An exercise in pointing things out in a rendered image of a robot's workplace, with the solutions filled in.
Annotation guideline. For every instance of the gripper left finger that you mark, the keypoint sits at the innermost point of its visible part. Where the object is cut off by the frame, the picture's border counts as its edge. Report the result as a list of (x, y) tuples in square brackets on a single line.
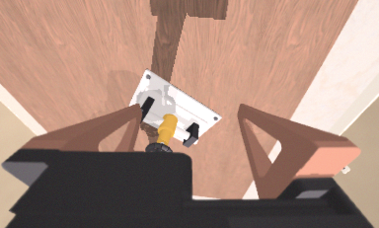
[(87, 135)]

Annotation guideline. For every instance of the white mounting plate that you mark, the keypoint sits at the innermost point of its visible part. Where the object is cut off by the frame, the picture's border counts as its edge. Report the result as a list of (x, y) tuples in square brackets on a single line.
[(177, 96)]

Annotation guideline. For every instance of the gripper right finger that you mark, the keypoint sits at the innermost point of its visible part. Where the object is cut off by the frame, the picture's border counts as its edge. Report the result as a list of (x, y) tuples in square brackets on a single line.
[(306, 151)]

